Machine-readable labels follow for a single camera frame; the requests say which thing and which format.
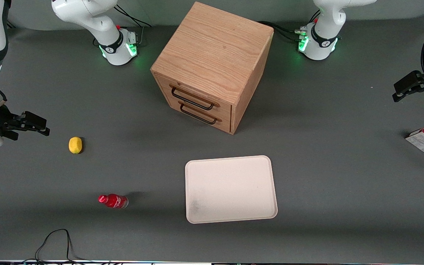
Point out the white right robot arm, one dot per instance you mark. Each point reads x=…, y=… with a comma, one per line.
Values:
x=87, y=14

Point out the cream plastic tray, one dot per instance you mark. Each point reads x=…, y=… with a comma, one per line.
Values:
x=230, y=189

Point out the yellow lemon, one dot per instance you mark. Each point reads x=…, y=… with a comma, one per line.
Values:
x=75, y=145

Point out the red soda bottle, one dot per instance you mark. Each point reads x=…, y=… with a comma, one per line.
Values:
x=114, y=201

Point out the wooden drawer front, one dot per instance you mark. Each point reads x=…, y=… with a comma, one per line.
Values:
x=225, y=124
x=225, y=109

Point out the wooden two-drawer cabinet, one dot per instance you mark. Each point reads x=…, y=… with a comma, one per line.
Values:
x=212, y=44

